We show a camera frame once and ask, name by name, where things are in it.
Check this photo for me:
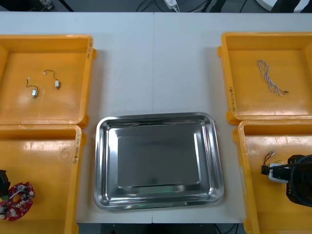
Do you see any black cable bundle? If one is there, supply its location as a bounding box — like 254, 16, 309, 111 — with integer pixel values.
135, 0, 156, 12

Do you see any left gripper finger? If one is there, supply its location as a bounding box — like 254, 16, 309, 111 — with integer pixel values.
0, 170, 12, 197

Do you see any white power adapter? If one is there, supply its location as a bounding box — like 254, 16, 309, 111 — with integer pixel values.
164, 0, 180, 12

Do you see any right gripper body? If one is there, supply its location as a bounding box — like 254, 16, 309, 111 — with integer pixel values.
286, 156, 302, 204

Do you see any round red circuit board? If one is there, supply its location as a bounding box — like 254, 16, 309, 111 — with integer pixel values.
0, 181, 36, 221

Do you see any yellow-orange plastic bin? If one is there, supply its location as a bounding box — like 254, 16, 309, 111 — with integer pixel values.
233, 119, 312, 234
0, 124, 87, 234
0, 34, 98, 129
217, 31, 312, 125

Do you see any small metal solenoid with cable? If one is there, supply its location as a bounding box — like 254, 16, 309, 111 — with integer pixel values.
43, 70, 61, 90
25, 77, 39, 98

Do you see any thin black cable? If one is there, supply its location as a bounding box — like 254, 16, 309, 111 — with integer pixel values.
214, 223, 238, 234

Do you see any white round base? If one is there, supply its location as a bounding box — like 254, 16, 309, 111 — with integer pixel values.
255, 0, 312, 13

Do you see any blue-white twisted wire harness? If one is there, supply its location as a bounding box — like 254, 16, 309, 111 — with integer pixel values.
257, 59, 290, 97

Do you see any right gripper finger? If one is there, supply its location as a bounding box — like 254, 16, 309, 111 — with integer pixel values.
261, 162, 294, 175

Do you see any red black green-yellow wire harness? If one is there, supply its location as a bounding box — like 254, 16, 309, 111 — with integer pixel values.
262, 150, 285, 167

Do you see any steel tray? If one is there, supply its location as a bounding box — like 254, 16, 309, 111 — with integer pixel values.
94, 111, 225, 212

